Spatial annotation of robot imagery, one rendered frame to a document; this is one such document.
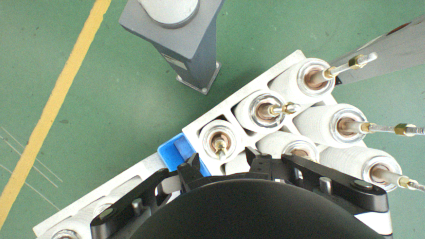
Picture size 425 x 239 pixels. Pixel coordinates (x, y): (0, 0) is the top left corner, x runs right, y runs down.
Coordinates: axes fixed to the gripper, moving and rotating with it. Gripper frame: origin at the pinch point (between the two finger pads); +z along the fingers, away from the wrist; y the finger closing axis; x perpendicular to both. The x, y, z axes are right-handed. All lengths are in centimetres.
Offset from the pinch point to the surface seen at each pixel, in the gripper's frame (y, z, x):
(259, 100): 9.2, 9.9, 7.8
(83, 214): -36.3, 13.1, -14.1
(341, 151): 28.9, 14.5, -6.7
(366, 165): 28.9, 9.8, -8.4
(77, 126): -63, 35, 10
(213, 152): -1.7, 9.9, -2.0
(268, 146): 11.6, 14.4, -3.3
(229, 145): 1.9, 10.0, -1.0
